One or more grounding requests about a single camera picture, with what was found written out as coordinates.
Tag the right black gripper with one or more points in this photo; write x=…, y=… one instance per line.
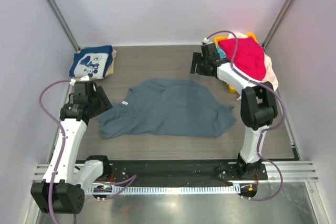
x=197, y=59

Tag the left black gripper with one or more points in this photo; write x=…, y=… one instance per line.
x=105, y=105

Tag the grey-blue t shirt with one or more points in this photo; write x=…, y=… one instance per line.
x=167, y=107

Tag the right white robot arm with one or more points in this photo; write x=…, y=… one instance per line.
x=258, y=106

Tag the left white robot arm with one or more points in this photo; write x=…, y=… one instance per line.
x=62, y=189

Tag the light blue t shirt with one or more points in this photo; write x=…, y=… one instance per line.
x=221, y=53

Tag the yellow plastic bin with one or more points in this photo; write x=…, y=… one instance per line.
x=217, y=39

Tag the folded tan t shirt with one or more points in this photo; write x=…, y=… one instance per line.
x=110, y=64

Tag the folded navy cartoon t shirt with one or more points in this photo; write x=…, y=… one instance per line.
x=90, y=62

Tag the red t shirt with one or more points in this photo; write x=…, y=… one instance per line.
x=249, y=58

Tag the white t shirt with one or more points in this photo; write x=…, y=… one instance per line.
x=270, y=75

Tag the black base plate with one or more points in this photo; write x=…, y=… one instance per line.
x=181, y=173

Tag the white slotted cable duct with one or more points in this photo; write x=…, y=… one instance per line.
x=133, y=191

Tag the right aluminium frame post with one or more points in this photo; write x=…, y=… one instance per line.
x=276, y=24

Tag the aluminium frame post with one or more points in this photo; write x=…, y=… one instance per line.
x=276, y=24
x=62, y=22

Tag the left aluminium frame post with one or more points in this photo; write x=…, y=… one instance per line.
x=62, y=22

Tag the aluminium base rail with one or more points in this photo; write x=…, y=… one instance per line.
x=292, y=171

